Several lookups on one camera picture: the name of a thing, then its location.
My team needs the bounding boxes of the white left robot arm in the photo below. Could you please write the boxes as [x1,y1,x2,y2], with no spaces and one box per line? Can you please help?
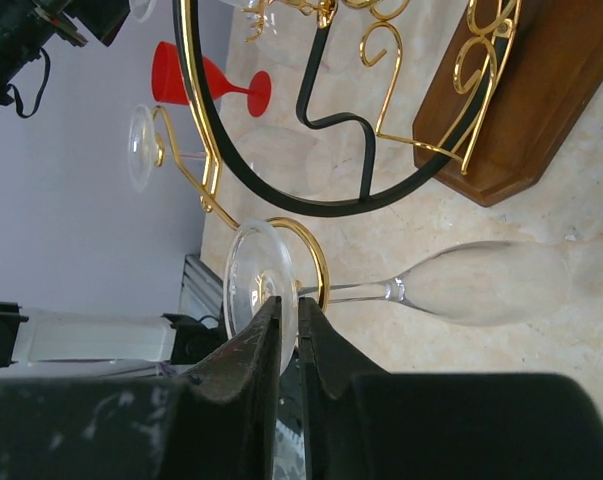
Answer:
[0,1,221,379]

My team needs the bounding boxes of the red plastic wine glass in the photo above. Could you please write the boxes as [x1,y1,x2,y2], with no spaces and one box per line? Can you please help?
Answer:
[150,40,273,119]

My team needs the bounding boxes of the clear wine glass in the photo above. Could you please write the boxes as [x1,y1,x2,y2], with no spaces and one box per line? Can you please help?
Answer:
[128,0,281,42]
[223,217,570,371]
[126,102,332,199]

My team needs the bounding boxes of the gold wire glass rack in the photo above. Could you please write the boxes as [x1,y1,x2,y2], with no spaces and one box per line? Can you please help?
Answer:
[174,1,603,300]

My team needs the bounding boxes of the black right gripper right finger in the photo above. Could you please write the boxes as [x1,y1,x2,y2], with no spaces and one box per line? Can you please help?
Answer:
[298,299,603,479]

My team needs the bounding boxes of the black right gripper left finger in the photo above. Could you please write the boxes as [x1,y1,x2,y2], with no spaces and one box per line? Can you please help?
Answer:
[0,297,282,479]

